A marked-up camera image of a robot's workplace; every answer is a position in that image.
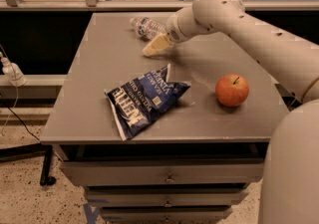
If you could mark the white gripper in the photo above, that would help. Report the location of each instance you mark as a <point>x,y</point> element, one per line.
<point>176,29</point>

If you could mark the clear plastic water bottle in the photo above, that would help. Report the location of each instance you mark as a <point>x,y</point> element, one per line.
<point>147,28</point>

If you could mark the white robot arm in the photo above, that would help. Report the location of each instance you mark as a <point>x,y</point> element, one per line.
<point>290,186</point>

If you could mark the blue kettle chips bag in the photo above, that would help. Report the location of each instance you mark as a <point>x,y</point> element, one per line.
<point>141,101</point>

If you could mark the red apple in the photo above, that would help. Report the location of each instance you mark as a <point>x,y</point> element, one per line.
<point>232,90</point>

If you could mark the grey drawer cabinet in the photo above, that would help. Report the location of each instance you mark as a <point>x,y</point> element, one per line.
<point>196,161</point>

